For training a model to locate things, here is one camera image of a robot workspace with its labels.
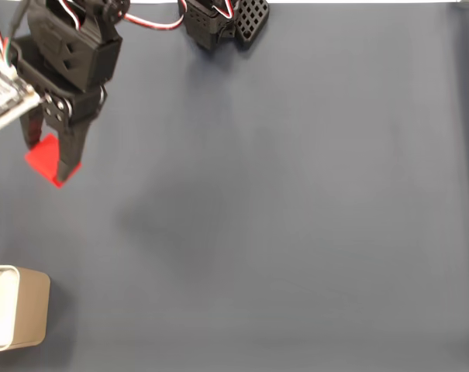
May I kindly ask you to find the red cube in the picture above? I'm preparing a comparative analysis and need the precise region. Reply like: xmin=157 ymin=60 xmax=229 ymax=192
xmin=23 ymin=133 xmax=83 ymax=189

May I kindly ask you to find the beige rounded box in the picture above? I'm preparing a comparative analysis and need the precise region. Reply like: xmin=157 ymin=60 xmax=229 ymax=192
xmin=0 ymin=264 xmax=52 ymax=353

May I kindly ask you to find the bare circuit board camera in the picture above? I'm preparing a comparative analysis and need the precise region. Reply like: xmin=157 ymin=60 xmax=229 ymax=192
xmin=0 ymin=43 xmax=42 ymax=137

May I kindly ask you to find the camera cable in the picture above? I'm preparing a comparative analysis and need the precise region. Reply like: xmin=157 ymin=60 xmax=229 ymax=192
xmin=0 ymin=0 xmax=30 ymax=59

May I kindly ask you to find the red white black servo cable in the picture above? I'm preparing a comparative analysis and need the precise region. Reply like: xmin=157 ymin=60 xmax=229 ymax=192
xmin=122 ymin=10 xmax=189 ymax=32

